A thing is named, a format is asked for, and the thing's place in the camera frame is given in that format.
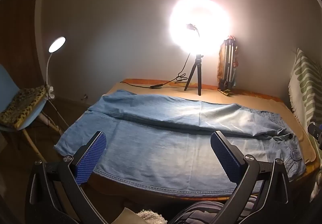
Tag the beige knit cloth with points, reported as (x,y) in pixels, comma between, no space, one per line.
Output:
(151,217)

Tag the brown wooden door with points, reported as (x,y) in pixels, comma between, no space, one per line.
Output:
(17,25)

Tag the light blue denim pants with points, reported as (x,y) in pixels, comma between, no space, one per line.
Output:
(163,153)

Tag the orange floral tablecloth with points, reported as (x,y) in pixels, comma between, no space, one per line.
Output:
(208,86)

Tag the folded silver tripod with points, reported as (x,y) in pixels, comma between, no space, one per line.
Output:
(221,52)
(227,62)

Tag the green white striped blanket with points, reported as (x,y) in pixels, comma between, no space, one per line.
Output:
(305,80)

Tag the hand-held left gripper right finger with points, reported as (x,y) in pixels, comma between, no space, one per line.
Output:
(226,158)

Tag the light blue chair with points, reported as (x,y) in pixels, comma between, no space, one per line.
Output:
(6,80)

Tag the leopard print cushion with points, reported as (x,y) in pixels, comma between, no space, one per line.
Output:
(22,103)

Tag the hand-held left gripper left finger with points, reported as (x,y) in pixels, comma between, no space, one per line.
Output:
(90,158)

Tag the person's zebra striped clothing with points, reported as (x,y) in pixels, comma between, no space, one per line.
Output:
(201,211)

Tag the white gooseneck desk lamp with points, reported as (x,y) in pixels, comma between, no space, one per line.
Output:
(57,44)

